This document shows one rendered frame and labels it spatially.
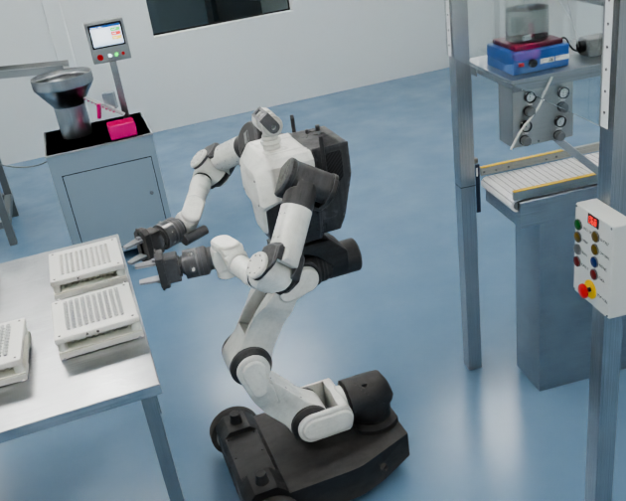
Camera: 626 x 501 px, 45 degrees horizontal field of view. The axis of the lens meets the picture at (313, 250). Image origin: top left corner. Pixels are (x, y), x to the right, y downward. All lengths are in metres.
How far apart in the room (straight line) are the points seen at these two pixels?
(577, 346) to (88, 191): 2.90
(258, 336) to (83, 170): 2.42
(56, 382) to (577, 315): 1.97
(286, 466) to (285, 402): 0.24
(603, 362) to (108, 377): 1.38
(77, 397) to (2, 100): 5.41
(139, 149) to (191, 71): 2.84
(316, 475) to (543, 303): 1.09
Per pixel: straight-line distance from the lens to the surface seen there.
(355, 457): 2.74
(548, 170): 3.00
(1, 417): 2.18
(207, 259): 2.23
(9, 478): 3.40
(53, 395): 2.19
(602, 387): 2.34
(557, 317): 3.12
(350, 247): 2.47
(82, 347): 2.31
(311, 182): 2.08
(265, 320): 2.46
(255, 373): 2.49
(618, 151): 2.00
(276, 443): 2.85
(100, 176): 4.67
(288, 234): 2.01
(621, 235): 1.96
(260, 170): 2.20
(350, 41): 7.80
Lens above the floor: 2.00
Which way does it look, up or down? 26 degrees down
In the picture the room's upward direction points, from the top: 8 degrees counter-clockwise
